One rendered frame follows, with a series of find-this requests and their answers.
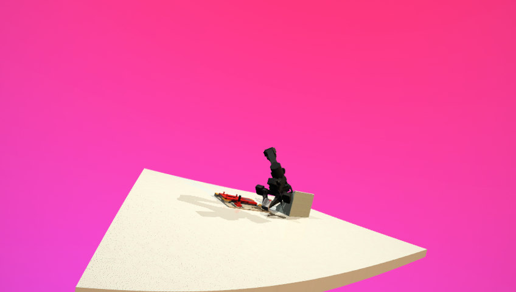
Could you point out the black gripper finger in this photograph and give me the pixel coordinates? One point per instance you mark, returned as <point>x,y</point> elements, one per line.
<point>277,199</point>
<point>264,194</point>

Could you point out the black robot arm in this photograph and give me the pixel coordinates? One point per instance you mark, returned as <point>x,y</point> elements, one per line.
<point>277,172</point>

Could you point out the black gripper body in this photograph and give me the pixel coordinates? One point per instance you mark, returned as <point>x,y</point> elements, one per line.
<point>286,196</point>

